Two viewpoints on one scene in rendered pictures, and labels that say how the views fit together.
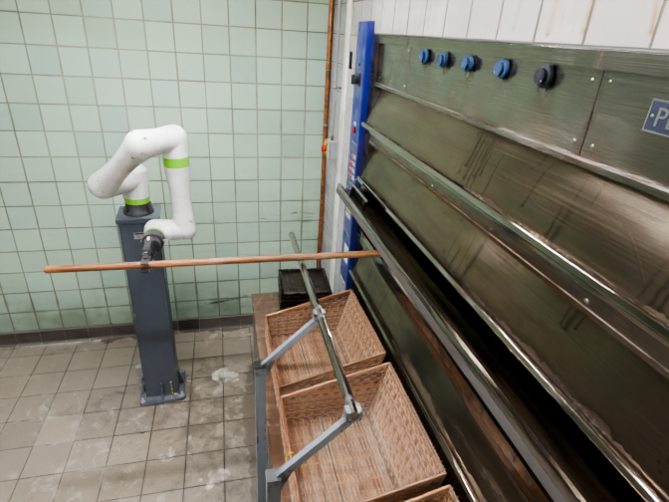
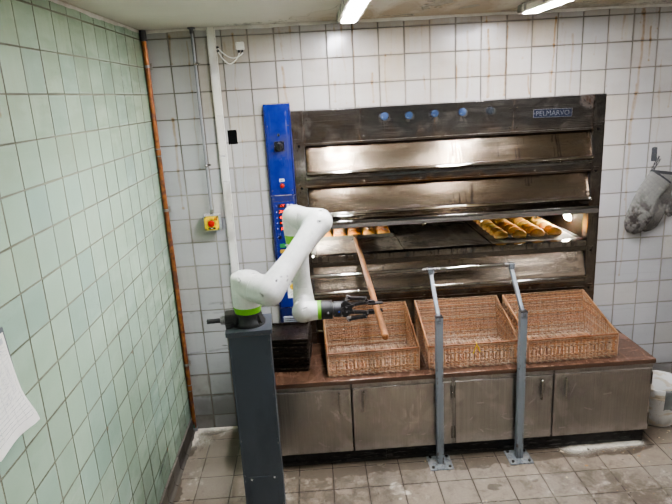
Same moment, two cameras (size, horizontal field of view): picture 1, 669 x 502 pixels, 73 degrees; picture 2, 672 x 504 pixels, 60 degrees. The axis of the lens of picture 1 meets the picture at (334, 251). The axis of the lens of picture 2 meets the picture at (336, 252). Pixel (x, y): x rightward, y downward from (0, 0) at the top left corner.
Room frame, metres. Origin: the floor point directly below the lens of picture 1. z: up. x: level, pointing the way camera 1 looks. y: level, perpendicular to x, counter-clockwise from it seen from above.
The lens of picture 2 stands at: (1.18, 3.37, 2.19)
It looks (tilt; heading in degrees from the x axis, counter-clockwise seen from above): 15 degrees down; 283
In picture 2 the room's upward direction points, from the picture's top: 3 degrees counter-clockwise
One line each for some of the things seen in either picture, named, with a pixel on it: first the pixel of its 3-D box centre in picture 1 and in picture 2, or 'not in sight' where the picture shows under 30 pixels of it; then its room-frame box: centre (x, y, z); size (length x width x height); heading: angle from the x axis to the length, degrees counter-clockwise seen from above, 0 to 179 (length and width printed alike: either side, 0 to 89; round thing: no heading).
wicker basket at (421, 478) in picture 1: (351, 444); (464, 330); (1.19, -0.11, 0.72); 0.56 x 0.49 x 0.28; 15
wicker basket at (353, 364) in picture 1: (319, 344); (368, 336); (1.77, 0.04, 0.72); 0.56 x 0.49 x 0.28; 16
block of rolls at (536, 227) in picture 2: not in sight; (515, 224); (0.84, -0.94, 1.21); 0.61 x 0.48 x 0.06; 105
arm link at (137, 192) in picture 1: (132, 183); (247, 291); (2.14, 1.03, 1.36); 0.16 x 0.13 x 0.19; 149
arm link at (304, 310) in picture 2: (157, 231); (306, 310); (1.93, 0.84, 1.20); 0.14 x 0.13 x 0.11; 15
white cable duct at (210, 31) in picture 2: (339, 154); (230, 221); (2.63, 0.01, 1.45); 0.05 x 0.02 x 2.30; 15
